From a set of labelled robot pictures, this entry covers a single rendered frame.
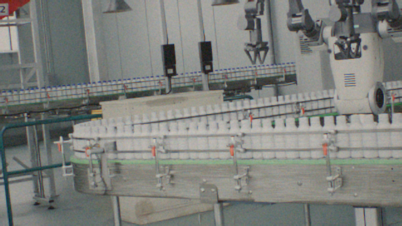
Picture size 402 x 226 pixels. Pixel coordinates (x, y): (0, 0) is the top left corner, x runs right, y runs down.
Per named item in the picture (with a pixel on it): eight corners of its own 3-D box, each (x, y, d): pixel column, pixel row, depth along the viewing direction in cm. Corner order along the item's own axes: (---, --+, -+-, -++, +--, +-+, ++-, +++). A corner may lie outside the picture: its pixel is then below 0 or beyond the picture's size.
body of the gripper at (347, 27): (361, 37, 315) (359, 19, 315) (349, 37, 308) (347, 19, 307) (347, 39, 320) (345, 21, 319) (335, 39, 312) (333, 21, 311)
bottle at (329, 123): (339, 157, 303) (336, 116, 302) (324, 159, 304) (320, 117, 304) (339, 156, 309) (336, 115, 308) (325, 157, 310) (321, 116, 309)
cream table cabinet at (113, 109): (201, 199, 834) (191, 91, 827) (234, 204, 781) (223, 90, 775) (110, 218, 774) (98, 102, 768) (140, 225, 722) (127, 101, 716)
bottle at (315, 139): (328, 156, 311) (325, 116, 310) (321, 158, 306) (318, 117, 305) (315, 156, 314) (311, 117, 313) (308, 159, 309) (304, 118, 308)
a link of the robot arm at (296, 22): (313, 19, 374) (303, 21, 378) (303, 9, 367) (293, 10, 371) (309, 36, 371) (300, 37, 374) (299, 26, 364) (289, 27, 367)
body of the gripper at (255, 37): (244, 47, 339) (242, 30, 339) (257, 46, 347) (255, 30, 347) (255, 45, 335) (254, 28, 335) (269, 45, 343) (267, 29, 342)
